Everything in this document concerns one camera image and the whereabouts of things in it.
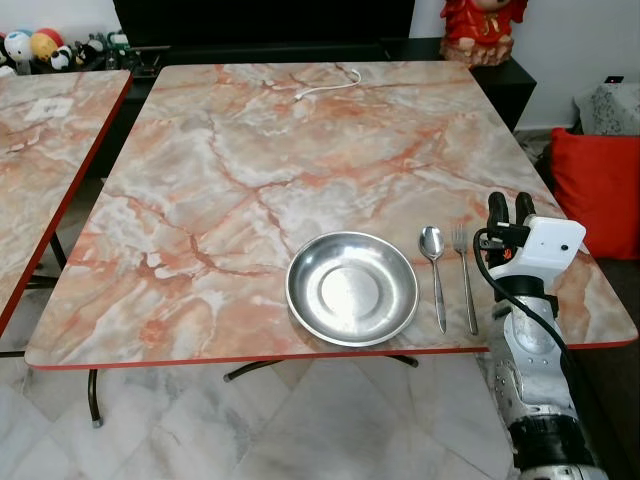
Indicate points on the stainless steel spoon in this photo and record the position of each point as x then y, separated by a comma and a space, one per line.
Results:
432, 243

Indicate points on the red figurine statue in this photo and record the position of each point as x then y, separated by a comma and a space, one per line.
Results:
478, 30

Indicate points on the stainless steel fork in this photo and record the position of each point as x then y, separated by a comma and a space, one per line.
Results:
464, 270

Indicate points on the round stainless steel plate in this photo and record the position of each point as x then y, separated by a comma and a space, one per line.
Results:
352, 290

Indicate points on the green toy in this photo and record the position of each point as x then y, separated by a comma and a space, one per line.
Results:
118, 45

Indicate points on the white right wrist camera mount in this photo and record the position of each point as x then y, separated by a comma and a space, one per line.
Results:
548, 246

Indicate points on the grey patterned cushion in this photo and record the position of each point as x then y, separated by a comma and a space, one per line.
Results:
612, 108

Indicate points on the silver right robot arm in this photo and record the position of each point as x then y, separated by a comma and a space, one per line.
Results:
530, 360

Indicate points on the black and white plush toy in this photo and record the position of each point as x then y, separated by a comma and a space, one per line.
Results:
90, 51

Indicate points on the yellow and red plush toy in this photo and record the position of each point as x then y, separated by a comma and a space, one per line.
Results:
46, 43

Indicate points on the black television screen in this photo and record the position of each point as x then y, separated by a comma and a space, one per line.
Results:
260, 20

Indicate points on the white and blue plush toy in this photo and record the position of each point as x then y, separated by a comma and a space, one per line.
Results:
17, 46

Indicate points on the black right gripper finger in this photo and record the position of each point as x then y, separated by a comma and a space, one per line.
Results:
498, 210
525, 206

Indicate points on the red cushion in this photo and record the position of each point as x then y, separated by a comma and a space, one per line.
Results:
600, 190

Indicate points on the black metal side table legs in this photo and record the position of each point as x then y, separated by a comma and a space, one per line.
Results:
57, 250

